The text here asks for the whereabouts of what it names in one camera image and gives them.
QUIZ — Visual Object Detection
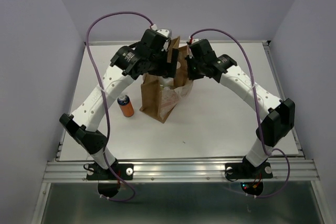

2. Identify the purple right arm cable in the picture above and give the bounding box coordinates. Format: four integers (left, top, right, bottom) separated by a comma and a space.
187, 29, 291, 199

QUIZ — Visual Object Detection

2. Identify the white square bottle black cap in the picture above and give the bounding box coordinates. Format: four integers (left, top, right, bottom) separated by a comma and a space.
158, 77, 174, 87

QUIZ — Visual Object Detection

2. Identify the orange bottle blue cap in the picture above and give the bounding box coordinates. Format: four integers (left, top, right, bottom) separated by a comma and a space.
117, 94, 134, 117

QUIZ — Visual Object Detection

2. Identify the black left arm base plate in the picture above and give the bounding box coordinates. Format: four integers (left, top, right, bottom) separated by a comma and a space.
83, 163, 134, 181

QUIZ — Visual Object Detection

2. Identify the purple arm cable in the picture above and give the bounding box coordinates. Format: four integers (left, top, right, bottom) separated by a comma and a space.
187, 29, 291, 199
86, 11, 136, 202

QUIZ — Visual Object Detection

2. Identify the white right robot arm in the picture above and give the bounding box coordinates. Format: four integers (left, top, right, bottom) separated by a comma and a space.
186, 39, 295, 177

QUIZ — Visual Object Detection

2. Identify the aluminium mounting rail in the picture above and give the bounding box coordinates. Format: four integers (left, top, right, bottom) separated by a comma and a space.
43, 157, 320, 183

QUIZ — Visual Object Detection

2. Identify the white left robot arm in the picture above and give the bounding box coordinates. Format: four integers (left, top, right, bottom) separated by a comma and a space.
59, 29, 177, 179

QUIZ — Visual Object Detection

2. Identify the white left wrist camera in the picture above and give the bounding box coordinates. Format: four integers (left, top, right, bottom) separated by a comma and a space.
150, 24, 172, 51

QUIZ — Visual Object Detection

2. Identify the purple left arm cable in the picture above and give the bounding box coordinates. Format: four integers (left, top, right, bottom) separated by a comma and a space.
86, 11, 136, 202

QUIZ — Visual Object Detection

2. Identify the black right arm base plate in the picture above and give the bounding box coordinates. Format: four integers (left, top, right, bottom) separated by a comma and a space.
225, 162, 273, 180

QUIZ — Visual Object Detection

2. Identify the pink printed canvas bag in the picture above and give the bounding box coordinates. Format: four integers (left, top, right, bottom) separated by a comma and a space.
140, 37, 193, 123

